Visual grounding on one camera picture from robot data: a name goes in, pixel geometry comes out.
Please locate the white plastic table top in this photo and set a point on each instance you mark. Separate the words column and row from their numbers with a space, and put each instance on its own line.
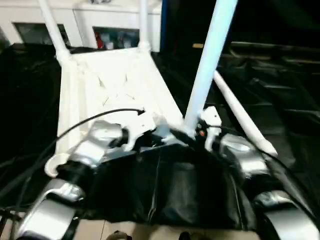
column 112, row 75

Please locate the white plastic table leg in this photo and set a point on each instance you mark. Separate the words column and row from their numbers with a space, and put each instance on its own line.
column 143, row 22
column 237, row 105
column 52, row 27
column 212, row 50

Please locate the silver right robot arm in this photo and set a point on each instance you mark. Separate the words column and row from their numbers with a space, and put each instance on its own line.
column 240, row 155

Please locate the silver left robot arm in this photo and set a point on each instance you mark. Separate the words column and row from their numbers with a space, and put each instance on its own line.
column 100, row 140

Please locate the small tan label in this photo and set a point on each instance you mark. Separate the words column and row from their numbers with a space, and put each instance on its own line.
column 198, row 45

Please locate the grey robot left foot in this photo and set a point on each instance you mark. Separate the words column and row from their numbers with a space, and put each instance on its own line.
column 119, row 235

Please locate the grey robot foot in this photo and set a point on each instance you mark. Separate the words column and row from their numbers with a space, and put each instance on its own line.
column 185, row 236
column 119, row 235

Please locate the grey robot right foot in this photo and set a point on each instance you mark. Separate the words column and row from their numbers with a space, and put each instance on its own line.
column 185, row 236

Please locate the red bottle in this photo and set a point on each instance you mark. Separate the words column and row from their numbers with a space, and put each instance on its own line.
column 99, row 41

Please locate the long black bar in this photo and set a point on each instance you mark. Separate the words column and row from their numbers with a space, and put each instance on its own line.
column 275, row 47

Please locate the white glass-door cabinet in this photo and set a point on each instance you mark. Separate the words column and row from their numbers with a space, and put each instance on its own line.
column 80, row 20

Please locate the dark objects on cabinet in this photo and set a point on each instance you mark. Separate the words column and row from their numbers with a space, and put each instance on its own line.
column 100, row 1

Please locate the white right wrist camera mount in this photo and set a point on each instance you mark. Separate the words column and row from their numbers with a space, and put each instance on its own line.
column 211, row 117

